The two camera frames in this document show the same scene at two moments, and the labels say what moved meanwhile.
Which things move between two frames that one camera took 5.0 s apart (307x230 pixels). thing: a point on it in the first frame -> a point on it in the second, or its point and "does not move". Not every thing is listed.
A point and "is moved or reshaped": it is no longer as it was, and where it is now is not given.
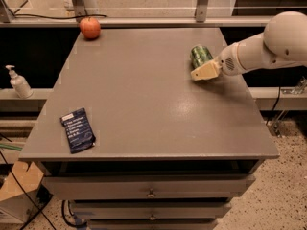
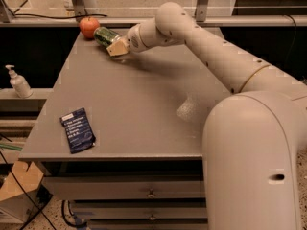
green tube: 11,147 does not move
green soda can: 200,55 is moved or reshaped
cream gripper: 227,62 -> 132,41
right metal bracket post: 201,6 does not move
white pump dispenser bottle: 19,83 does not move
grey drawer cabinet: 171,152 does not move
